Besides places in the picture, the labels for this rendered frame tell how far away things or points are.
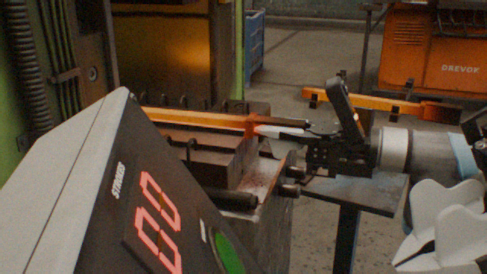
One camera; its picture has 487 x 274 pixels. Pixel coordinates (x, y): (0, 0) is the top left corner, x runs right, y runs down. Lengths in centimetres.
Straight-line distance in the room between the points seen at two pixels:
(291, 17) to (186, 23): 747
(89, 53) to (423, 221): 42
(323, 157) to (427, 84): 354
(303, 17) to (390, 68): 441
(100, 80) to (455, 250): 45
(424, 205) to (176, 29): 77
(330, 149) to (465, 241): 41
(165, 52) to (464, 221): 83
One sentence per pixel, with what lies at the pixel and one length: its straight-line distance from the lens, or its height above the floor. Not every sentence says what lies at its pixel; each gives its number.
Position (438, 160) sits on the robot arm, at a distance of 72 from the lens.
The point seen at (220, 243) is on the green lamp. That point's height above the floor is 111.
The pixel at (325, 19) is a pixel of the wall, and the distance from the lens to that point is 830.
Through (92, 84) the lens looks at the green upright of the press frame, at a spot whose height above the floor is 113.
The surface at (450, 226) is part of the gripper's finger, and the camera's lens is 32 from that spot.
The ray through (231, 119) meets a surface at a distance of 76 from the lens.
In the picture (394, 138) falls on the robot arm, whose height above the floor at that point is 102.
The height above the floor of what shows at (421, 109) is 94.
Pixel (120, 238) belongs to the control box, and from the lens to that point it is 18.
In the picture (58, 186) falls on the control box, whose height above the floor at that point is 119.
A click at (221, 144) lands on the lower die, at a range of 71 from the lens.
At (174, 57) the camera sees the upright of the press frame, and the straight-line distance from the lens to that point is 103.
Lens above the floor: 129
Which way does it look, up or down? 24 degrees down
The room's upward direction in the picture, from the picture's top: straight up
